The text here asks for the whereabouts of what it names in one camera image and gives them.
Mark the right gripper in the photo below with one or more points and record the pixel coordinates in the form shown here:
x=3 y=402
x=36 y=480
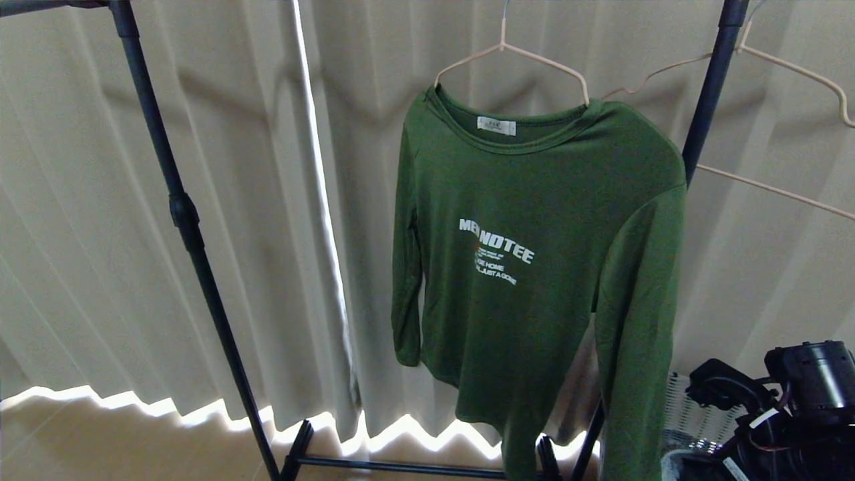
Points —
x=768 y=461

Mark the white laundry basket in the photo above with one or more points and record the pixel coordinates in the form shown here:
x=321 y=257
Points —
x=695 y=414

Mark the pink clothes hanger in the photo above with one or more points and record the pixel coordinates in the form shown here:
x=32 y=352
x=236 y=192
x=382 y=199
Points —
x=788 y=65
x=534 y=57

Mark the black clothes rack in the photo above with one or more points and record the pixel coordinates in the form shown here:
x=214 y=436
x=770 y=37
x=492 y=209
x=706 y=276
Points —
x=153 y=127

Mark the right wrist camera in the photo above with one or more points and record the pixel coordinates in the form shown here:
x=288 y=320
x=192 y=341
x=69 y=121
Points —
x=721 y=387

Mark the beige curtain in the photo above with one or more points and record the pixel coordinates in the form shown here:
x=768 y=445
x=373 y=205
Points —
x=234 y=200

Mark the green printed shirt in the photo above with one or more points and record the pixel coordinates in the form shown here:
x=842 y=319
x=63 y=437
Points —
x=534 y=334

